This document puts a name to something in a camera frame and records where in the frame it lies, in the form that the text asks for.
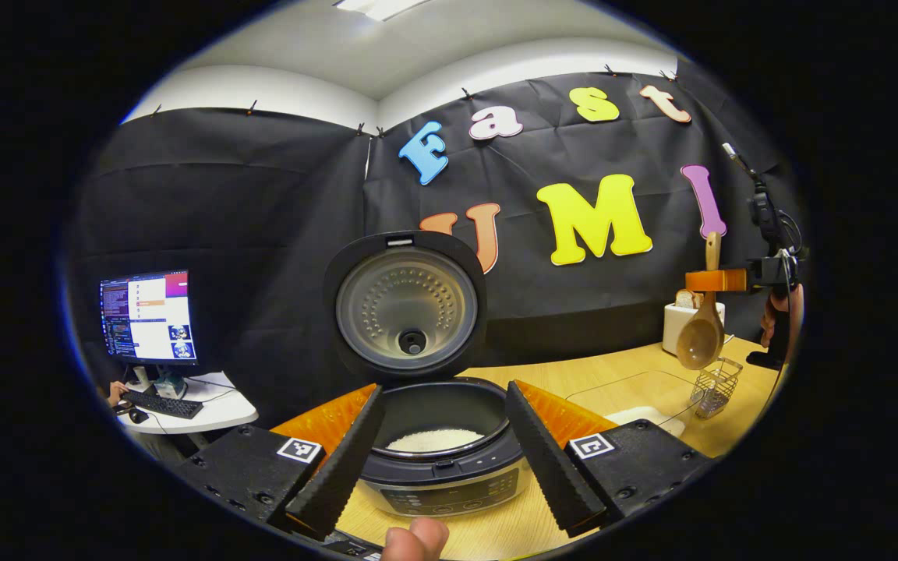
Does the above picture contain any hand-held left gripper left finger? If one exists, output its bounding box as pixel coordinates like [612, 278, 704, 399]
[172, 383, 387, 542]

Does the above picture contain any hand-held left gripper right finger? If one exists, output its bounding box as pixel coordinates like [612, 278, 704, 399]
[505, 380, 713, 538]

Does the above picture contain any wooden spoon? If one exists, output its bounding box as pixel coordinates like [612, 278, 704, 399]
[675, 231, 727, 371]

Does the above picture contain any clear wire chopstick holder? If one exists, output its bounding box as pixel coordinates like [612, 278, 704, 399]
[689, 357, 744, 419]

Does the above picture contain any clear container of rice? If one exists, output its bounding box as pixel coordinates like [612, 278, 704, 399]
[566, 370, 703, 437]

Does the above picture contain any black and silver rice cooker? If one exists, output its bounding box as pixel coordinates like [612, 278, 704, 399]
[323, 230, 532, 519]

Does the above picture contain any white toaster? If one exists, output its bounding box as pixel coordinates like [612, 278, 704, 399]
[662, 300, 727, 357]

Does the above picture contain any white side table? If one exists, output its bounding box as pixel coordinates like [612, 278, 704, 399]
[115, 372, 260, 436]

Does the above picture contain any black keyboard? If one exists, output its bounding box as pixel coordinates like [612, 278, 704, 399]
[122, 390, 204, 420]

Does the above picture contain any computer monitor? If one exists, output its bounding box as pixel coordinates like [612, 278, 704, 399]
[100, 270, 200, 367]

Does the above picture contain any black backdrop cloth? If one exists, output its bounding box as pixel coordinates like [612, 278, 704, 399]
[67, 58, 808, 406]

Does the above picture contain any ceiling light panel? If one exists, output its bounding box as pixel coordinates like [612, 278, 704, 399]
[332, 0, 430, 22]

